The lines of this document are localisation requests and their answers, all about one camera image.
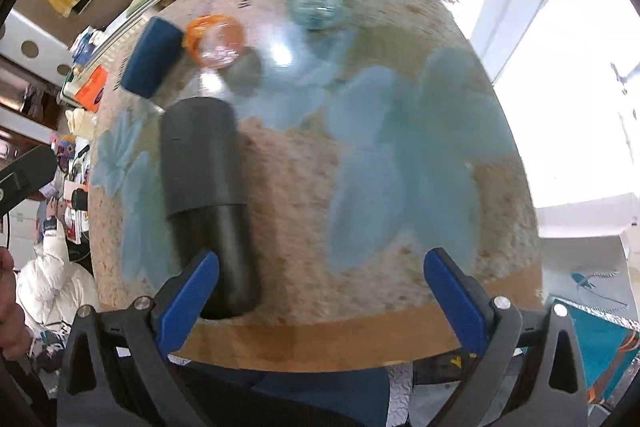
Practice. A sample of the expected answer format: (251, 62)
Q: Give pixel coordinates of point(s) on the black tumbler cup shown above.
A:
(206, 201)

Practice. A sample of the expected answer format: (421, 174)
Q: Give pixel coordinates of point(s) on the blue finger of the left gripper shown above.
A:
(25, 176)

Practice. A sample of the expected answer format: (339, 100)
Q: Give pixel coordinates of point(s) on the dark blue cup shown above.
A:
(156, 51)

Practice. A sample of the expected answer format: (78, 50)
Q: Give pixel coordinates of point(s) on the person in white jacket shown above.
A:
(50, 289)

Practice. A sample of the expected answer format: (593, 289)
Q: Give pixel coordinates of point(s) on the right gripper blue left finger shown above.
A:
(155, 327)

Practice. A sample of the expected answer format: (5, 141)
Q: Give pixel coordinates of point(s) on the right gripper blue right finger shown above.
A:
(488, 327)

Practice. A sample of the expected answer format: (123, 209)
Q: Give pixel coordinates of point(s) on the orange paper bag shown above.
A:
(90, 94)

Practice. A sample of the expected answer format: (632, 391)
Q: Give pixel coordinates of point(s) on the left hand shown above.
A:
(15, 337)

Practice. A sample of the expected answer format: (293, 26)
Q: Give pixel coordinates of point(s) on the white tv cabinet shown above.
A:
(86, 43)

